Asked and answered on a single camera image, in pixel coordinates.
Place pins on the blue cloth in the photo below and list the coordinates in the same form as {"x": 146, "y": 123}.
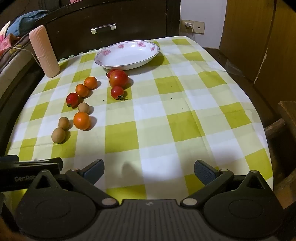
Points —
{"x": 25, "y": 22}

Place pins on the red cherry tomato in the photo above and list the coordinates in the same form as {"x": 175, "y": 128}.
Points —
{"x": 72, "y": 100}

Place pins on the white charger plug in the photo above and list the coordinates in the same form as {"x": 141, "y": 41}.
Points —
{"x": 188, "y": 24}

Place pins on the green checked tablecloth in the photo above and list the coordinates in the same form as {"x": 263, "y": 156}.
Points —
{"x": 161, "y": 115}

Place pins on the small orange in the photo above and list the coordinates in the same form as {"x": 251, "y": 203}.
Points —
{"x": 90, "y": 82}
{"x": 82, "y": 90}

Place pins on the large orange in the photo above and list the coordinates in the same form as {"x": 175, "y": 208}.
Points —
{"x": 81, "y": 120}

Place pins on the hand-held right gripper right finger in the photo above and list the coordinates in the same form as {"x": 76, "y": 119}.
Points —
{"x": 203, "y": 171}

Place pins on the brown longan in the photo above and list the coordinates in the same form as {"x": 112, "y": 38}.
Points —
{"x": 83, "y": 108}
{"x": 64, "y": 122}
{"x": 58, "y": 135}

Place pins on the wooden stool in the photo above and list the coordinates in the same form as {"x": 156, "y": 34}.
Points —
{"x": 288, "y": 115}

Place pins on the green foam mat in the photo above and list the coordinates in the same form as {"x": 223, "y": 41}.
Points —
{"x": 69, "y": 57}

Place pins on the beige wall socket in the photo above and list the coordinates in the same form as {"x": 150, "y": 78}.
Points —
{"x": 198, "y": 27}

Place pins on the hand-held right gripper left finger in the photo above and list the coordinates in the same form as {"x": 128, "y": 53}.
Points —
{"x": 94, "y": 170}

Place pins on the dark wooden bed frame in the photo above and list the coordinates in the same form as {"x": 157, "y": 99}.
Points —
{"x": 13, "y": 111}

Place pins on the grey brown quilt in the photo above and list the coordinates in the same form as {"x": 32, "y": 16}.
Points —
{"x": 13, "y": 62}

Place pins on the large red tomato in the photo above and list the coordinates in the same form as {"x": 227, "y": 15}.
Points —
{"x": 119, "y": 78}

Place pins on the pink floral cloth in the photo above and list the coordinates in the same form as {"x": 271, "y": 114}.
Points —
{"x": 3, "y": 41}

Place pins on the pink basket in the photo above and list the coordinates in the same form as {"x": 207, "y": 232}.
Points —
{"x": 75, "y": 1}

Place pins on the white floral bowl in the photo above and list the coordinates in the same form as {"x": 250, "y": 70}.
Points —
{"x": 124, "y": 55}

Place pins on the cherry tomato with green stem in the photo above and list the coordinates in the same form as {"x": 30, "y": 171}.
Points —
{"x": 117, "y": 92}

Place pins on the pink ribbed cylinder case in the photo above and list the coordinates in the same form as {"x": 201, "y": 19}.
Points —
{"x": 45, "y": 53}

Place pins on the dark wooden drawer cabinet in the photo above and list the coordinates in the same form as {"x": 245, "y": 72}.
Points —
{"x": 138, "y": 18}

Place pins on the small red tomato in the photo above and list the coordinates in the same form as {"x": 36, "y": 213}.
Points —
{"x": 109, "y": 74}

